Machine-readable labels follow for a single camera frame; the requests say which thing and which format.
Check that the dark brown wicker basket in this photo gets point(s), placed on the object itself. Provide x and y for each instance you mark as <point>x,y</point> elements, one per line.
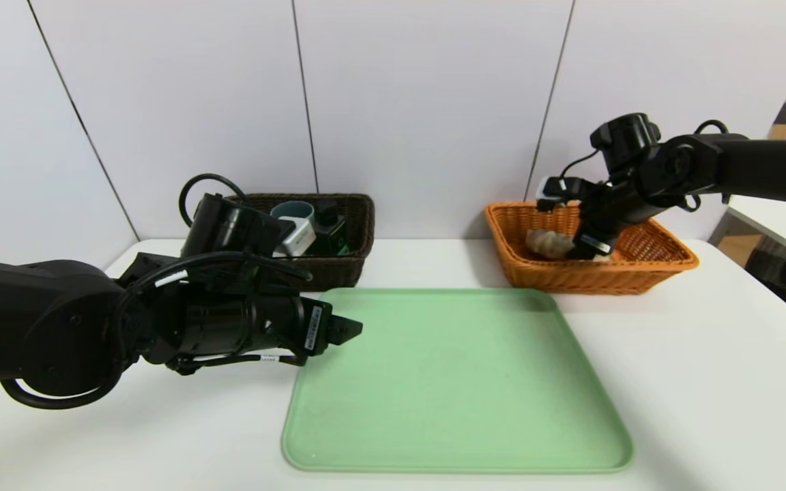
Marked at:
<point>345,273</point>

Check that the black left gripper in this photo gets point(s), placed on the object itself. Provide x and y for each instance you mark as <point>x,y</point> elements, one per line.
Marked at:
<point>315,329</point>

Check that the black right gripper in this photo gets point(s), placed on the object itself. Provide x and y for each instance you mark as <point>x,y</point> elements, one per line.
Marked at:
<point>593,245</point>

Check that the white side table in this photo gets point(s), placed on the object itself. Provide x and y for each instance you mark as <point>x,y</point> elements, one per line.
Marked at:
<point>775,228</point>

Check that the orange wicker basket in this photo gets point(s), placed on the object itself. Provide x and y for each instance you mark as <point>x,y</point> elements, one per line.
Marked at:
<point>557,276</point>

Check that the light green plastic tray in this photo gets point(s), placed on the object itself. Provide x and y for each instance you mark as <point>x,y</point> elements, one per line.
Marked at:
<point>454,382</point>

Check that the black green lotion bottle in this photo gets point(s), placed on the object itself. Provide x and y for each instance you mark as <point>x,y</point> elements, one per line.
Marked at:
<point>330,235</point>

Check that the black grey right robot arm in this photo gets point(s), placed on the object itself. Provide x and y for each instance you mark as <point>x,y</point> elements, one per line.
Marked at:
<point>754,170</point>

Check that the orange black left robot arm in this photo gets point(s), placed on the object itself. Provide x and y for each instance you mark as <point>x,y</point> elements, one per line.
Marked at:
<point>38,327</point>

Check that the blue plastic cup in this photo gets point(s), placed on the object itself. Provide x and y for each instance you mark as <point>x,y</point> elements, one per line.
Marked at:
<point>294,208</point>

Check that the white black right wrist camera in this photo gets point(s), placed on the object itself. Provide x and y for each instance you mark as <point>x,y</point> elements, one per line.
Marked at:
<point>560,187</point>

